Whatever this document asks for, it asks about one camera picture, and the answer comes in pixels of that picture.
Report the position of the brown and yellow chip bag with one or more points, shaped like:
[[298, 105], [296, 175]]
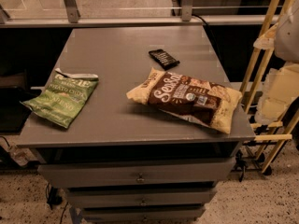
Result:
[[197, 101]]

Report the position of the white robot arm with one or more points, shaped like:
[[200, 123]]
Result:
[[281, 86]]

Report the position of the green jalapeno chip bag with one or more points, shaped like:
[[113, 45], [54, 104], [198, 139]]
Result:
[[64, 98]]

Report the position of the black snack bar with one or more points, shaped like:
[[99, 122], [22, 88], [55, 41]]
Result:
[[164, 59]]

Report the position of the grey drawer cabinet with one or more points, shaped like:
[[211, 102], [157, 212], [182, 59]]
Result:
[[96, 160]]

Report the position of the top drawer brass knob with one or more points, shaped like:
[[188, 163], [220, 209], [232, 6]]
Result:
[[140, 179]]

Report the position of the drawer brass knob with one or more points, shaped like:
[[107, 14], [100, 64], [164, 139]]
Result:
[[143, 203], [140, 179]]

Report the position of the middle drawer brass knob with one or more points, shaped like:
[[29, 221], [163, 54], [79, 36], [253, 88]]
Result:
[[143, 203]]

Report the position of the yellow wooden rack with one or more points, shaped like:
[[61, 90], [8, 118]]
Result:
[[270, 138]]

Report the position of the metal window rail frame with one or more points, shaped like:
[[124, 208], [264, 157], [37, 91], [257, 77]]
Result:
[[90, 13]]

